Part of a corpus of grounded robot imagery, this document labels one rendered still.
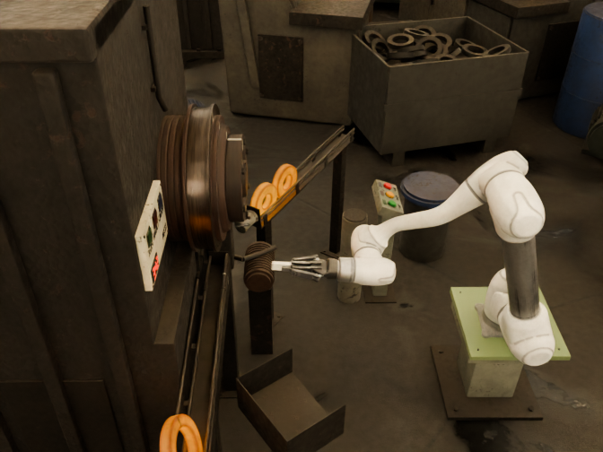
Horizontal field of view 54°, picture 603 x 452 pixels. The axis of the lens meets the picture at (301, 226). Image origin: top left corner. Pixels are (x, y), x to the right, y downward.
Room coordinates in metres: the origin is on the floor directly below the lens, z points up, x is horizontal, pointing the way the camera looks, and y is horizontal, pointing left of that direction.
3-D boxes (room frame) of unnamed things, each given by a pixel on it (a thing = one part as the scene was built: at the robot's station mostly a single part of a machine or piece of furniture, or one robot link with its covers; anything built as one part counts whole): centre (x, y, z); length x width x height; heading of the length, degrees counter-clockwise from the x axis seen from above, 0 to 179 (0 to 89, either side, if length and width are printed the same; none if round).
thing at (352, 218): (2.28, -0.25, 0.26); 0.12 x 0.12 x 0.52
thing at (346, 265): (1.64, -0.16, 0.72); 0.09 x 0.06 x 0.09; 2
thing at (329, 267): (1.64, -0.09, 0.73); 0.09 x 0.08 x 0.07; 92
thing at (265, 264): (1.95, 0.18, 0.27); 0.22 x 0.13 x 0.53; 2
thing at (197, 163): (1.62, 0.30, 1.11); 0.47 x 0.06 x 0.47; 2
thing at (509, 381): (1.73, -0.82, 0.16); 0.40 x 0.40 x 0.31; 1
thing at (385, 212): (2.32, -0.41, 0.31); 0.24 x 0.16 x 0.62; 2
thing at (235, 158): (1.62, 0.20, 1.11); 0.28 x 0.06 x 0.28; 2
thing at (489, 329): (1.75, -0.82, 0.41); 0.22 x 0.18 x 0.06; 178
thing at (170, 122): (1.62, 0.38, 1.11); 0.47 x 0.10 x 0.47; 2
